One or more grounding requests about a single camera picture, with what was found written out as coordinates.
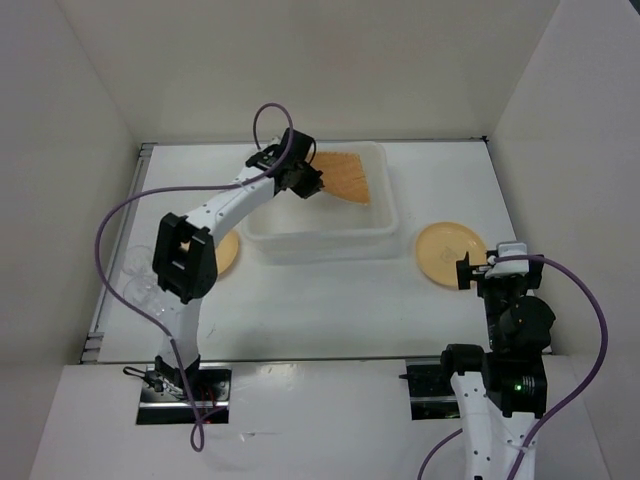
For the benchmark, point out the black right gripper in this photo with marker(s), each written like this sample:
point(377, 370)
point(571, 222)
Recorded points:
point(466, 271)

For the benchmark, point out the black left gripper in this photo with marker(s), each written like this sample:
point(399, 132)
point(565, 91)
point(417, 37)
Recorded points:
point(313, 184)

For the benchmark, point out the yellow bear plate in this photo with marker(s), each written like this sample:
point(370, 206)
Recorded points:
point(440, 245)
point(226, 252)

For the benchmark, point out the triangular woven bamboo basket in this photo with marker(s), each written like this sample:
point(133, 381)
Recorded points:
point(343, 176)

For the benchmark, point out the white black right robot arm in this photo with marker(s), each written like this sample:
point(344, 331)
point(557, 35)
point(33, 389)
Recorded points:
point(501, 390)

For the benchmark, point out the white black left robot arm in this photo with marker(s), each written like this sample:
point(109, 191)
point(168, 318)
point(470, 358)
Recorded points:
point(185, 262)

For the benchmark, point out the translucent white plastic bin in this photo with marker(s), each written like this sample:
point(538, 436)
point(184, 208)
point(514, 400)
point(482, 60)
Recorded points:
point(290, 230)

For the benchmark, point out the clear plastic cup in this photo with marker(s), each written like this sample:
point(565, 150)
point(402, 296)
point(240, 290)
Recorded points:
point(141, 290)

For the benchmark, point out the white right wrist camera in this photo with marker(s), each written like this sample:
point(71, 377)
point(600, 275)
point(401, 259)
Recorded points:
point(508, 259)

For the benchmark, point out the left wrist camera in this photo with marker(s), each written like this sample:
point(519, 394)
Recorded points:
point(266, 158)

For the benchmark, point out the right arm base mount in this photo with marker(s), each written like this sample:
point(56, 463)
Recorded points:
point(430, 393)

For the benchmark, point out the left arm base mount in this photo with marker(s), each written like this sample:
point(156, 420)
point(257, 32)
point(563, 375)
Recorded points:
point(162, 404)

